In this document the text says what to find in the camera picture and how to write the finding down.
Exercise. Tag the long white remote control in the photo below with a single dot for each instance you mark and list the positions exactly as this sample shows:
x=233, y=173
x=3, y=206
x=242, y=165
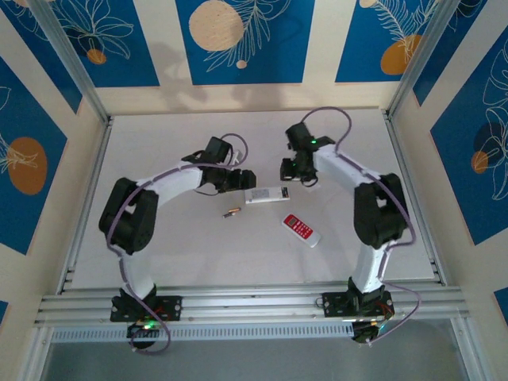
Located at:
x=262, y=197

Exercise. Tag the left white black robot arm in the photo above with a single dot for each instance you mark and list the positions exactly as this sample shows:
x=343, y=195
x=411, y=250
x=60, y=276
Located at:
x=137, y=275

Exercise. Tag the left black controller board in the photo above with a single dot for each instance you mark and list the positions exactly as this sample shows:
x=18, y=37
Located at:
x=142, y=330

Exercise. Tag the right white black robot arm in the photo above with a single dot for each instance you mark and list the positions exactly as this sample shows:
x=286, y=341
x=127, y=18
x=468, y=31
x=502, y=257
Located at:
x=369, y=272

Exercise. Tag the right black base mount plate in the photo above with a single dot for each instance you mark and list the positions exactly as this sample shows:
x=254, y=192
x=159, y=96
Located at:
x=333, y=303

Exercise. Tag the left aluminium corner post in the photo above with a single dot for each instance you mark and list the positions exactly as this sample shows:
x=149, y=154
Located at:
x=72, y=59

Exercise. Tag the right black controller board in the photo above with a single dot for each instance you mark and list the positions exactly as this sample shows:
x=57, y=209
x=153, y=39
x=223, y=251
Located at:
x=367, y=332

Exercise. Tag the right aluminium corner post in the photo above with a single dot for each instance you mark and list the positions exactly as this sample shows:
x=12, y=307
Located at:
x=421, y=59

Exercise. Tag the left aluminium table side rail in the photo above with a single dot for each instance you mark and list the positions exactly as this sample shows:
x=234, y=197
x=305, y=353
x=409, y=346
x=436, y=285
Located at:
x=89, y=194

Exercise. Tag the aluminium table side rail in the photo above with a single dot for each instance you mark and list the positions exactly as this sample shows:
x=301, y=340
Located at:
x=391, y=127
x=89, y=194

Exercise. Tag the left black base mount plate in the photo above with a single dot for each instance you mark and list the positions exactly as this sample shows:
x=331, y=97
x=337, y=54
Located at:
x=174, y=307

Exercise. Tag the aluminium cross rail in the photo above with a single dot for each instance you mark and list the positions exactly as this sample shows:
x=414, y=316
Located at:
x=254, y=303

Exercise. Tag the black controller board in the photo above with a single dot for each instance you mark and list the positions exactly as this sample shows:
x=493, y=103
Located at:
x=142, y=330
x=367, y=332

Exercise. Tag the right aluminium table side rail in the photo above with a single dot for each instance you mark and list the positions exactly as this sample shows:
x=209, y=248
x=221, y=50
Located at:
x=391, y=127

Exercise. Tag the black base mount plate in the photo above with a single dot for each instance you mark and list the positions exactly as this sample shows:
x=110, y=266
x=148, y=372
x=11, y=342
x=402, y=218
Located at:
x=174, y=307
x=333, y=303

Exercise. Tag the aluminium corner post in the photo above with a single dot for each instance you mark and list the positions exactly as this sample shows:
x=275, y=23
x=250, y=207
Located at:
x=421, y=59
x=72, y=59

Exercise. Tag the small red white remote control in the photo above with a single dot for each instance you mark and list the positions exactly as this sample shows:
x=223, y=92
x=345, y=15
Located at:
x=299, y=228

